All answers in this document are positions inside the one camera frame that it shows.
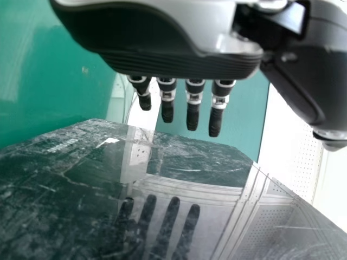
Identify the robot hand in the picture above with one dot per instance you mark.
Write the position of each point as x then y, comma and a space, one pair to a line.
168, 35

